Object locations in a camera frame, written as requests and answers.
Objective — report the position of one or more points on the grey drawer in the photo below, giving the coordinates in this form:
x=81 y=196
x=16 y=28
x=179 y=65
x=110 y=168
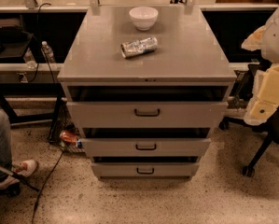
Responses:
x=102 y=170
x=146 y=114
x=145 y=147

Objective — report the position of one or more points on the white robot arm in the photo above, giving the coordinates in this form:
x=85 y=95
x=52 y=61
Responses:
x=265 y=99

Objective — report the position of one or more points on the grey drawer cabinet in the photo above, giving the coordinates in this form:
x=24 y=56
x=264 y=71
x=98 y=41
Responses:
x=187 y=66

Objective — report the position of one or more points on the grey top drawer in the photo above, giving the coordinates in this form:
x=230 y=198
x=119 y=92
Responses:
x=146 y=114

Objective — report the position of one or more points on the grey bottom drawer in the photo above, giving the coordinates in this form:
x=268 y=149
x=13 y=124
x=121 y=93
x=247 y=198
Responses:
x=102 y=170

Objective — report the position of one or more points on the crushed silver can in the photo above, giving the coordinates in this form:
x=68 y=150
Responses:
x=138 y=47

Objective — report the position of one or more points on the orange snack bag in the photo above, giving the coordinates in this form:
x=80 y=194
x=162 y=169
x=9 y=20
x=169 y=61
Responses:
x=71 y=138

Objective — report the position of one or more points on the white bowl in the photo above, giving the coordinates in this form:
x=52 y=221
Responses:
x=143 y=18

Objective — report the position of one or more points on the clear water bottle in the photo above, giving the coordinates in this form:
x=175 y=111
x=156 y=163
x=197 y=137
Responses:
x=48 y=52

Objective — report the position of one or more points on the white red sneaker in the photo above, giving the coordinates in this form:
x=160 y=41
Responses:
x=25 y=168

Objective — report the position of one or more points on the black stick tool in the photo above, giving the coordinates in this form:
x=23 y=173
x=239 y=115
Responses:
x=21 y=178

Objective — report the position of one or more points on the black office chair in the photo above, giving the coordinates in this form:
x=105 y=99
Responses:
x=271 y=127

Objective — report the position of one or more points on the person leg in jeans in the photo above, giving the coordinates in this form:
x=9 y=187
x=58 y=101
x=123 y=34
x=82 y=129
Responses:
x=5 y=142

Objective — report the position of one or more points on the black table stand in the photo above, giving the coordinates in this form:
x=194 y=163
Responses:
x=36 y=90

